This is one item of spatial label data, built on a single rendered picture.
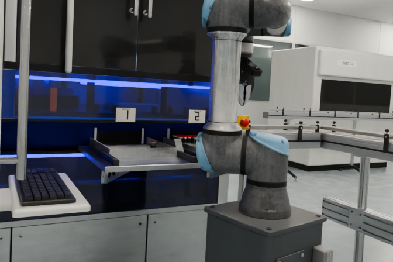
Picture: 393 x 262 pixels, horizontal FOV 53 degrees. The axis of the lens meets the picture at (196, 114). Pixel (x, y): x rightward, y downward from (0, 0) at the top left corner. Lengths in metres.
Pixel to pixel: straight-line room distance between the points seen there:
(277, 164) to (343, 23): 8.12
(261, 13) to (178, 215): 1.09
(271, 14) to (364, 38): 8.50
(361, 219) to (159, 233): 1.09
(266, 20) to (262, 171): 0.42
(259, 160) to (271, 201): 0.12
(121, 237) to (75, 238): 0.19
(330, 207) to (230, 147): 1.44
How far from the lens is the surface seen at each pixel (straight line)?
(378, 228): 2.31
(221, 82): 1.13
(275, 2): 1.14
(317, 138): 2.44
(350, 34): 9.28
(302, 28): 8.37
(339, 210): 2.45
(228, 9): 1.13
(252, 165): 1.13
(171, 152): 1.52
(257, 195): 1.14
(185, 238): 1.95
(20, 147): 1.11
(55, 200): 1.17
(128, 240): 1.84
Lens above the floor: 1.12
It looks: 3 degrees down
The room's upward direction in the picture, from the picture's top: 3 degrees clockwise
